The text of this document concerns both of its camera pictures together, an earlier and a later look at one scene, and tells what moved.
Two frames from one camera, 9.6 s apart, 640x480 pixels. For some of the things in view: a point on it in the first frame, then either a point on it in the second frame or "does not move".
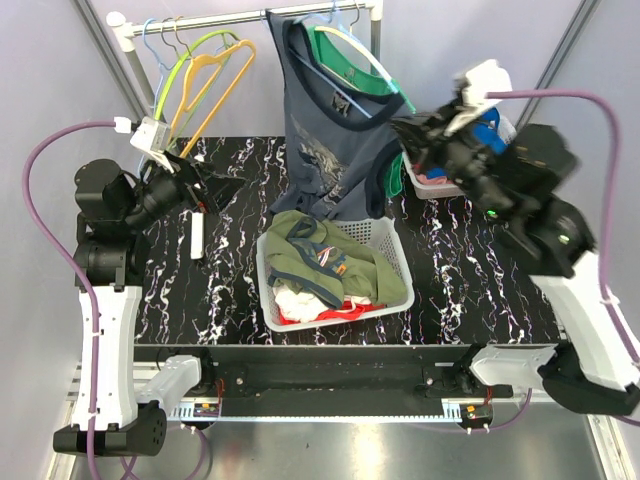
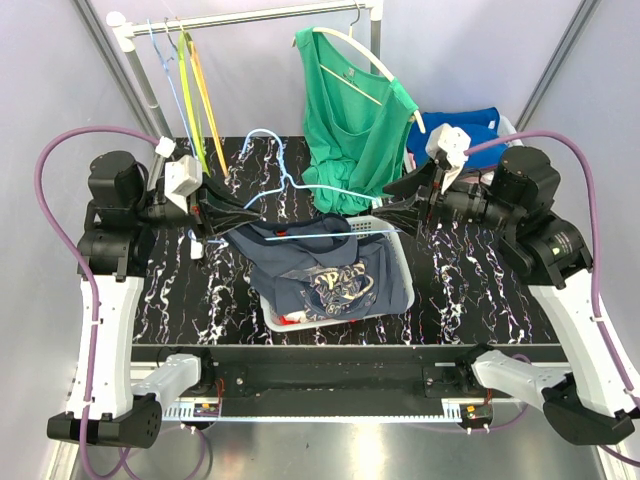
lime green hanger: [164, 81] -> [191, 104]
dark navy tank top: [334, 134] -> [345, 277]
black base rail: [338, 373] does not move
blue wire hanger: [332, 17] -> [287, 178]
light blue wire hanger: [159, 59] -> [172, 87]
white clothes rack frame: [123, 32] does not move
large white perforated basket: [375, 233] does not move
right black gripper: [445, 124] -> [408, 214]
